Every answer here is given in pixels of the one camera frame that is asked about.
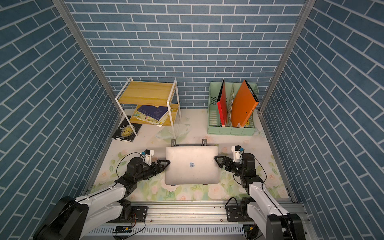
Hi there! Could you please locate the small black circuit board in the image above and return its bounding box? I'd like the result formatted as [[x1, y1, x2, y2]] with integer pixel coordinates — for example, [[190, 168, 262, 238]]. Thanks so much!
[[113, 226, 133, 235]]

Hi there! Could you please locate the black laptop stand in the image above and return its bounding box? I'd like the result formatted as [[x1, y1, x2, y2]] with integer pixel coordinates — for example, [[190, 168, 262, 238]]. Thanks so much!
[[171, 139, 208, 147]]

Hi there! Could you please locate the grey laptop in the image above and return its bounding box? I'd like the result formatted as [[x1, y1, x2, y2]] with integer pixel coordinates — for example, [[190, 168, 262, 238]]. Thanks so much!
[[165, 146, 220, 185]]

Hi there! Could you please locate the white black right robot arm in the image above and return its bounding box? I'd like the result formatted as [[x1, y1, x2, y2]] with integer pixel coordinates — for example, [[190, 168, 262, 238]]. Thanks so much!
[[215, 153, 306, 240]]

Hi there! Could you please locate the red file folder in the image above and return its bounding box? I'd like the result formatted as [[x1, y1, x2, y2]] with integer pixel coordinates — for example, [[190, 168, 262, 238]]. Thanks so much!
[[217, 80, 228, 127]]

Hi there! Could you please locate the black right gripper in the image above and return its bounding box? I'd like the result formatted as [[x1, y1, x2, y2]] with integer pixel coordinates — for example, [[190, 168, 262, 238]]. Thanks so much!
[[215, 155, 245, 177]]

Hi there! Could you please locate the aluminium corner post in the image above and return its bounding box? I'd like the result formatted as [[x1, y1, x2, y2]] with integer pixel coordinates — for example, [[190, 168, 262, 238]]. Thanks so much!
[[259, 0, 316, 116], [52, 0, 123, 115]]

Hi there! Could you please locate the floral table mat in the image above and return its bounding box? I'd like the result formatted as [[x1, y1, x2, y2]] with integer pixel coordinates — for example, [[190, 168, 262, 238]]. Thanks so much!
[[91, 109, 289, 202]]

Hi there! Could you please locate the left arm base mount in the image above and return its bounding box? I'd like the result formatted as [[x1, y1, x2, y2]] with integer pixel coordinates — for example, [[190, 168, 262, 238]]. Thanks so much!
[[118, 199, 149, 222]]

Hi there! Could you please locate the right aluminium corner post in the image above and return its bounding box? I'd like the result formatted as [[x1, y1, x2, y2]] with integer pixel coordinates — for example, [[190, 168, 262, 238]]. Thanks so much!
[[259, 0, 316, 116]]

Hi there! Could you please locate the patterned paper folder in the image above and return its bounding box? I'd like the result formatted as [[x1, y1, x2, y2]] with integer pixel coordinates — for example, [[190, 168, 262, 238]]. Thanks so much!
[[227, 86, 234, 127]]

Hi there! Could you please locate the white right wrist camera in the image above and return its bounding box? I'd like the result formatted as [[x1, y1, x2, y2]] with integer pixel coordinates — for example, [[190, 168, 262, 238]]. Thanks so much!
[[231, 145, 244, 163]]

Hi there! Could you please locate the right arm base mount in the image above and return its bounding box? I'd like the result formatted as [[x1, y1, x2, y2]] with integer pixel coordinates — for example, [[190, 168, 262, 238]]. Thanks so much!
[[225, 197, 255, 222]]

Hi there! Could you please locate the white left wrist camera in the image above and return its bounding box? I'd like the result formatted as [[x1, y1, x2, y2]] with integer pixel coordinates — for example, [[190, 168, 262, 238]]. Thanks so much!
[[141, 150, 154, 165]]

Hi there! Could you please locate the black Moon and Sixpence book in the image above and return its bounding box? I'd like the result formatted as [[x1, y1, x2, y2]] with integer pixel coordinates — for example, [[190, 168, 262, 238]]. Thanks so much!
[[112, 118, 142, 143]]

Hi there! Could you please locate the white frame wooden shelf rack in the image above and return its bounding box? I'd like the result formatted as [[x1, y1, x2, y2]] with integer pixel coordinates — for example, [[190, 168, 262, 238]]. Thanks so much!
[[115, 78, 181, 139]]

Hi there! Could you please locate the worn magazine stack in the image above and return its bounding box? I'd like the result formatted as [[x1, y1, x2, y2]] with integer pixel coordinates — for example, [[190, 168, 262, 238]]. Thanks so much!
[[132, 105, 169, 127]]

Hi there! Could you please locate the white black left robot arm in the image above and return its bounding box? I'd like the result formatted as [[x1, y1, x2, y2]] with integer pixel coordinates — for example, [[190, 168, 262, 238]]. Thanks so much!
[[34, 157, 171, 240]]

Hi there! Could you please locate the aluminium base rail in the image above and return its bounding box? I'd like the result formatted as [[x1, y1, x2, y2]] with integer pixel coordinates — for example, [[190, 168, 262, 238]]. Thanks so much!
[[86, 200, 313, 238]]

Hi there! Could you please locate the green plastic file organizer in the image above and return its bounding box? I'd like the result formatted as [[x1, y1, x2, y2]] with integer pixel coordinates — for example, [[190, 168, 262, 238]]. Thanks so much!
[[208, 82, 256, 136]]

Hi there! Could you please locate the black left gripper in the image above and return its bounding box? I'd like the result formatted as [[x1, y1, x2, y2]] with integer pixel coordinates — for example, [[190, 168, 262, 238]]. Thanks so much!
[[133, 160, 170, 183]]

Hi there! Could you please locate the orange file folder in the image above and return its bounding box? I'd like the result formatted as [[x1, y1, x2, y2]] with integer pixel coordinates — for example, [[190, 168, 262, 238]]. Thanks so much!
[[231, 80, 259, 128]]

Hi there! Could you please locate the dark blue book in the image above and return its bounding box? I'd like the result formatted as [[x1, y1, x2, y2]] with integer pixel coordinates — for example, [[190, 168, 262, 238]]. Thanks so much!
[[138, 105, 168, 121]]

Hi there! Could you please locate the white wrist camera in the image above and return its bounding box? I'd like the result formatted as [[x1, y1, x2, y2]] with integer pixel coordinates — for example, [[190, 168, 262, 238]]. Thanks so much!
[[141, 150, 154, 165], [231, 145, 244, 163]]

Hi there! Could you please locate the left aluminium corner post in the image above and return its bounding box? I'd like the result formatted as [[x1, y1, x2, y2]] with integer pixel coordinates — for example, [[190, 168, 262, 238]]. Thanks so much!
[[52, 0, 123, 115]]

